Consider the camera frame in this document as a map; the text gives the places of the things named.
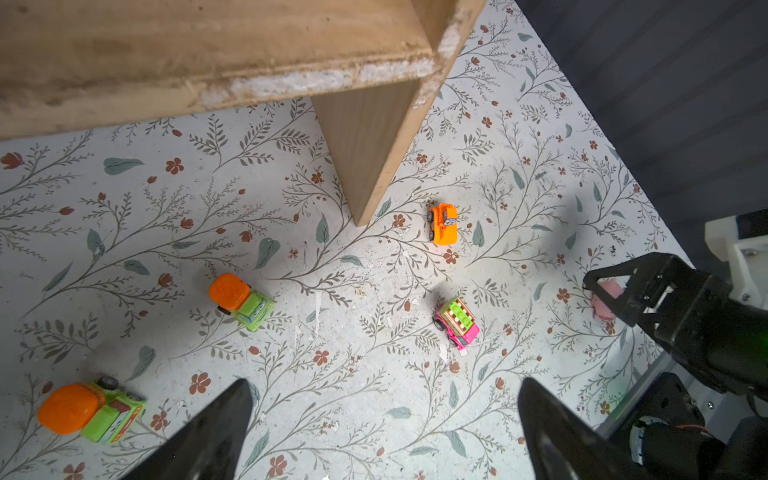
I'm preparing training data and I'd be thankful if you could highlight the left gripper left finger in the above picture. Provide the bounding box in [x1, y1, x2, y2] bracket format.
[125, 379, 253, 479]

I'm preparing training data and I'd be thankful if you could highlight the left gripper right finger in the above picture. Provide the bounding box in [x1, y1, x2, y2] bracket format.
[517, 377, 650, 479]

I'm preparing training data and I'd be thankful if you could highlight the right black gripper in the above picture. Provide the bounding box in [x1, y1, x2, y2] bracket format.
[583, 253, 767, 396]

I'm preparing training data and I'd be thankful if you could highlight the pink pig toy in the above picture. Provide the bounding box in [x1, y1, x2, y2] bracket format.
[590, 278, 625, 323]

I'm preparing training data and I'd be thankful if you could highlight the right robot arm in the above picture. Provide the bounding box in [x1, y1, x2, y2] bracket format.
[583, 253, 767, 479]

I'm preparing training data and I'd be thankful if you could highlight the wooden two-tier shelf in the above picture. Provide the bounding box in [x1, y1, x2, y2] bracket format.
[1, 1, 484, 226]

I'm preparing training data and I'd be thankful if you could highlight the orange green mixer truck left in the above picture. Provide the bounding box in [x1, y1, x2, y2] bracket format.
[37, 376, 146, 444]

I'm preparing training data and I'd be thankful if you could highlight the orange green mixer truck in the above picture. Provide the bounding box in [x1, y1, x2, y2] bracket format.
[208, 273, 275, 332]
[37, 376, 146, 444]

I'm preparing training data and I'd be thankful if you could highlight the orange green mixer truck right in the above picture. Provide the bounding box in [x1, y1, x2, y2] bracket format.
[208, 273, 275, 332]

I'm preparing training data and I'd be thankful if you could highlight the pink green toy truck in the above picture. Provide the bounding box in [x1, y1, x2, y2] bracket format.
[434, 297, 480, 355]

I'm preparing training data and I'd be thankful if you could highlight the orange toy car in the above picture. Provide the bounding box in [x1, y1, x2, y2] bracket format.
[427, 203, 458, 246]

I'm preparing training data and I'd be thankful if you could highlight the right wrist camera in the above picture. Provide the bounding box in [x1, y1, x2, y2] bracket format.
[705, 209, 767, 310]

